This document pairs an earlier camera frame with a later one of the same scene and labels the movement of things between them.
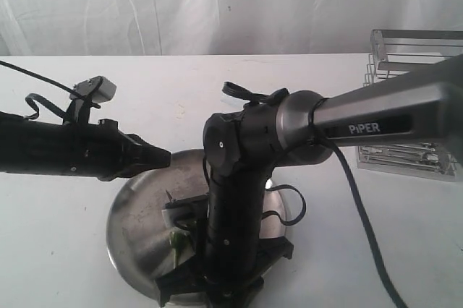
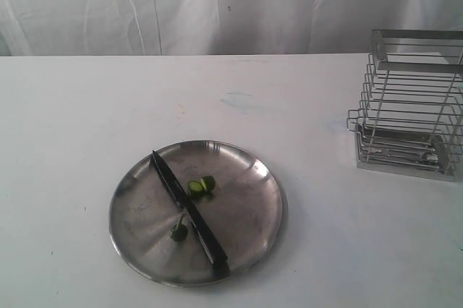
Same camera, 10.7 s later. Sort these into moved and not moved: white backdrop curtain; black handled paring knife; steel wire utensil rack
Moved: black handled paring knife
Not moved: white backdrop curtain; steel wire utensil rack
